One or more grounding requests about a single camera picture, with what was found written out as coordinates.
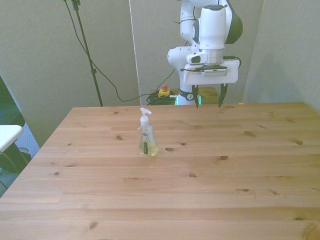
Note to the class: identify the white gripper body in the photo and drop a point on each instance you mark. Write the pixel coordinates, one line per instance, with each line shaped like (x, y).
(195, 78)

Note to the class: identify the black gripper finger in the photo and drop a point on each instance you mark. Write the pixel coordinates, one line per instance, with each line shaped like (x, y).
(195, 96)
(222, 96)

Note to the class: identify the clear sanitizer pump bottle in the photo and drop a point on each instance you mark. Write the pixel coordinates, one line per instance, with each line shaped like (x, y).
(147, 147)

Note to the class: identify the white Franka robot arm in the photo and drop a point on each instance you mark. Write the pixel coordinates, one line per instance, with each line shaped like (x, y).
(212, 25)

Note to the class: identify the yellow emergency stop button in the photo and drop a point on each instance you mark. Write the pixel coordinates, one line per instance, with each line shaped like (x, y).
(163, 93)

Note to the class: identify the white side table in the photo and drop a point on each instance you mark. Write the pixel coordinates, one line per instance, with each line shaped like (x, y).
(8, 135)

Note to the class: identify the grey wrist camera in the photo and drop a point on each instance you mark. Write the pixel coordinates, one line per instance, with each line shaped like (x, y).
(215, 73)

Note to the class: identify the white vertical wall strip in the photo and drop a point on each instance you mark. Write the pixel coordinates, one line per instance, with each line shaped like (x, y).
(135, 62)

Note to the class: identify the dark camera stand pole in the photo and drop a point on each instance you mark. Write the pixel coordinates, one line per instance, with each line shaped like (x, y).
(94, 71)

